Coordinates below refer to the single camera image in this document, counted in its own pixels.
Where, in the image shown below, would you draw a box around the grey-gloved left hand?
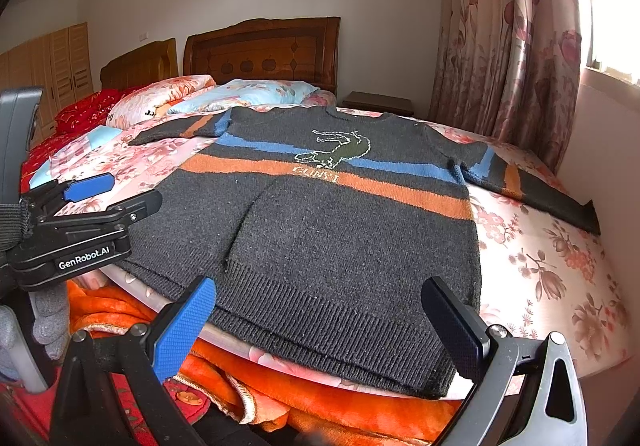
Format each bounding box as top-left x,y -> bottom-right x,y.
1,284 -> 70,392

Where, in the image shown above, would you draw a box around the large wooden headboard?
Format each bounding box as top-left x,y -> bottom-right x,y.
182,16 -> 341,93

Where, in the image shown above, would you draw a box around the dark wooden nightstand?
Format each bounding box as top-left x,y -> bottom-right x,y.
342,92 -> 414,117

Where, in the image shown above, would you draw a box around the light blue floral quilt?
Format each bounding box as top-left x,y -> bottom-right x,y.
168,79 -> 319,114

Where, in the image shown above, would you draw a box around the pink floral pillow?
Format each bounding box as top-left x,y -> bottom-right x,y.
105,74 -> 215,130

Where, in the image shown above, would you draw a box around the dark grey striped knit sweater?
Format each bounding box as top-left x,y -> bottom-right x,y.
122,107 -> 600,398

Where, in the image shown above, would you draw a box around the wooden louvered wardrobe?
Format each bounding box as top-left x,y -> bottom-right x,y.
0,22 -> 93,146

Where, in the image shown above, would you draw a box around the small wooden headboard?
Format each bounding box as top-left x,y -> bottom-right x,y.
100,38 -> 178,90

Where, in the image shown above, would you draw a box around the pink floral curtain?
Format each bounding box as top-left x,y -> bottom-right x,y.
428,0 -> 582,171

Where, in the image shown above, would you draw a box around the red patterned bedding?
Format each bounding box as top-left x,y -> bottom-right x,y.
20,86 -> 137,192

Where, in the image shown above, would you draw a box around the orange fleece blanket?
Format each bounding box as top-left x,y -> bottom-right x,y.
67,279 -> 461,446

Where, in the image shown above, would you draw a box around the bright window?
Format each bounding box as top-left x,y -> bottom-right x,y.
587,0 -> 639,86

